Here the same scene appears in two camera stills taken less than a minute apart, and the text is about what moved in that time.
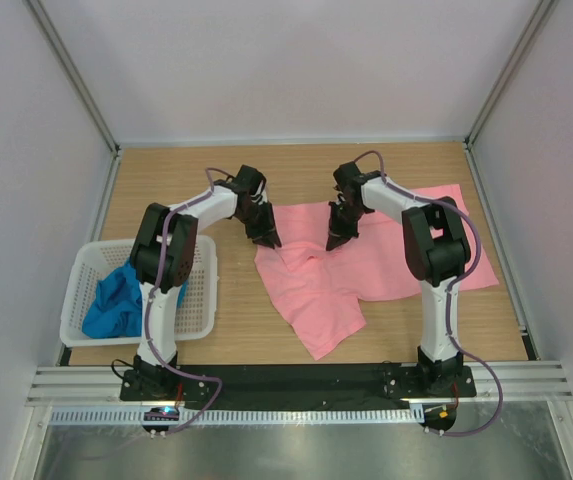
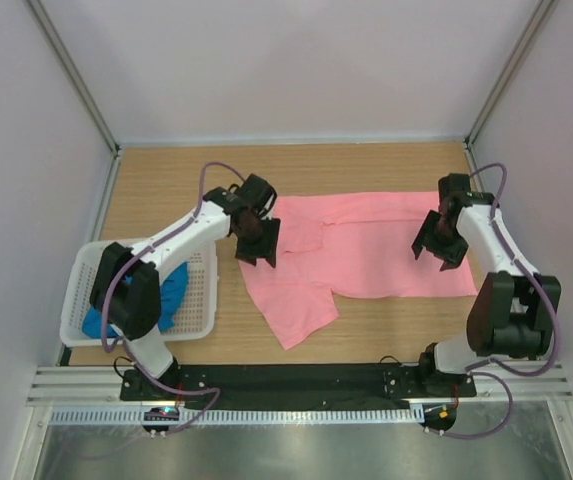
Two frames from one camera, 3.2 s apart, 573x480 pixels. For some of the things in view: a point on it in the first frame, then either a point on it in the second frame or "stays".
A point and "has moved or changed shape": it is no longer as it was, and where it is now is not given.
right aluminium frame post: (529, 34) stays
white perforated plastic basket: (93, 260) stays
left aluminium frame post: (50, 33) stays
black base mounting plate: (310, 386) stays
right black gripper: (340, 235) → (453, 255)
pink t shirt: (320, 289) has moved or changed shape
